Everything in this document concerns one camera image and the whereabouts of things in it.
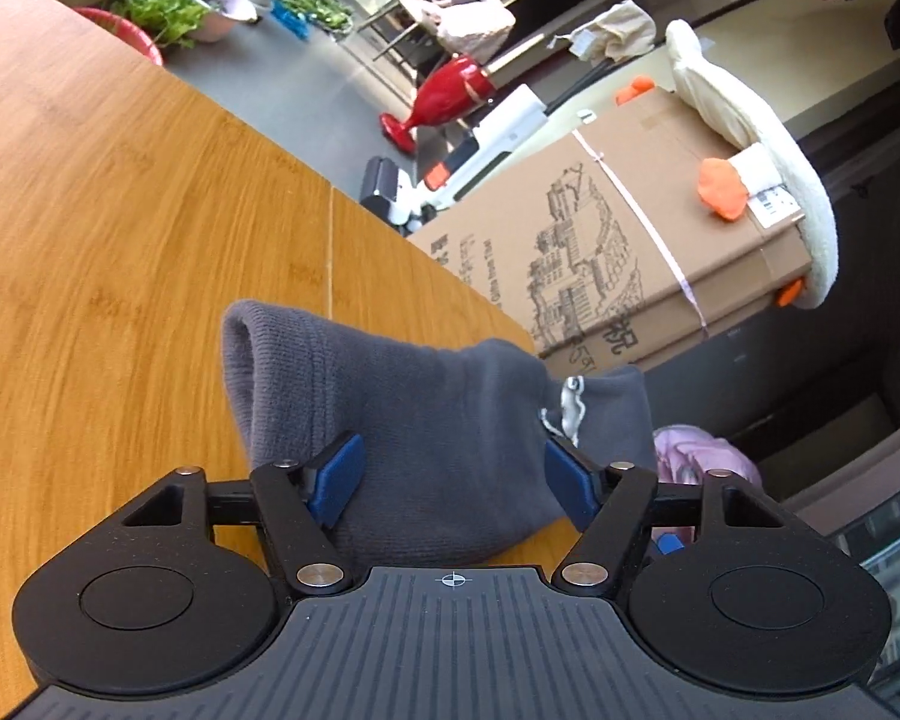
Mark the white upright vacuum cleaner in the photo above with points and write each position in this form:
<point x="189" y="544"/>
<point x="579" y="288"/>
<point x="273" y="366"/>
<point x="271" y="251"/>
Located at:
<point x="502" y="127"/>

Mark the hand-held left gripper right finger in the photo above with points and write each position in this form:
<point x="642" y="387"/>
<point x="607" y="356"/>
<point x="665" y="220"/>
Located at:
<point x="570" y="481"/>

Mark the red goblet-shaped vase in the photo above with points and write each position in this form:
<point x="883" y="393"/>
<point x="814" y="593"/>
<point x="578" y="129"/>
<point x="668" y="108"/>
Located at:
<point x="442" y="97"/>

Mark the large printed cardboard box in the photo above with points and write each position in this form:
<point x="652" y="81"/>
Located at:
<point x="607" y="255"/>

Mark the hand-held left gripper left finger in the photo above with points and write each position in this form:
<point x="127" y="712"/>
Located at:
<point x="337" y="481"/>

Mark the white plush duck toy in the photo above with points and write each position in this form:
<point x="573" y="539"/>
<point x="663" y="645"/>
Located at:
<point x="720" y="97"/>

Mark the pink quilted bundle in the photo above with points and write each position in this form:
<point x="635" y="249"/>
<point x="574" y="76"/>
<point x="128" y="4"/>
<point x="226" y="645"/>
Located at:
<point x="709" y="454"/>

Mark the blue plastic tray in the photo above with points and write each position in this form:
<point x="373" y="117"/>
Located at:
<point x="291" y="19"/>

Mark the grey knit sweater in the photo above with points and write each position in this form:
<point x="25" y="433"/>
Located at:
<point x="435" y="427"/>

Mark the beige cloth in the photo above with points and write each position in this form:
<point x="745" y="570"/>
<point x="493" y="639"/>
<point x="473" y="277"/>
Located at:
<point x="619" y="26"/>

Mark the red plastic basin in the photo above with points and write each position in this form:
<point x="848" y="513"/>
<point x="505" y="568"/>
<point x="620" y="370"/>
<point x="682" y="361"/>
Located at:
<point x="120" y="26"/>

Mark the metal bowl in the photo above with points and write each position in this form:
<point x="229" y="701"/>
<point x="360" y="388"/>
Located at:
<point x="225" y="15"/>

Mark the bunch of green vegetables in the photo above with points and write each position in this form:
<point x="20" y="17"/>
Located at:
<point x="315" y="4"/>
<point x="161" y="11"/>

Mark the pink cloth on chair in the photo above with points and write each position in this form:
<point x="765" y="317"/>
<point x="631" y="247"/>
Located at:
<point x="465" y="26"/>

